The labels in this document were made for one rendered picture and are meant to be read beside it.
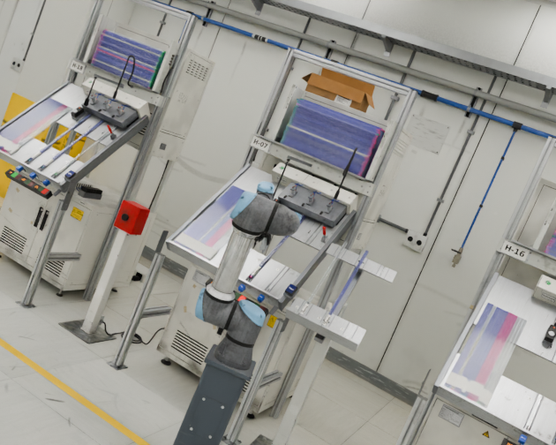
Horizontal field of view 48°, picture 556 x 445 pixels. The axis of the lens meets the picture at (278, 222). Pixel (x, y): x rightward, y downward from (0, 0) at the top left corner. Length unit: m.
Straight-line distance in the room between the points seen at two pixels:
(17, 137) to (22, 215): 0.53
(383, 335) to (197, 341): 1.76
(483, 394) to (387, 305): 2.11
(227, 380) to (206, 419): 0.17
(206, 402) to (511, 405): 1.22
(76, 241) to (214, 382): 1.80
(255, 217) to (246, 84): 3.22
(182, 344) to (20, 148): 1.50
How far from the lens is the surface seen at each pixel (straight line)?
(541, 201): 3.28
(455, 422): 3.06
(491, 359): 2.84
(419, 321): 4.70
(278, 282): 2.96
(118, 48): 4.14
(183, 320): 3.50
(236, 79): 5.40
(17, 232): 4.29
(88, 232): 3.94
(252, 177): 3.47
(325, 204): 3.23
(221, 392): 2.42
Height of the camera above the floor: 1.39
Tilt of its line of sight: 7 degrees down
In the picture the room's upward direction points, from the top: 23 degrees clockwise
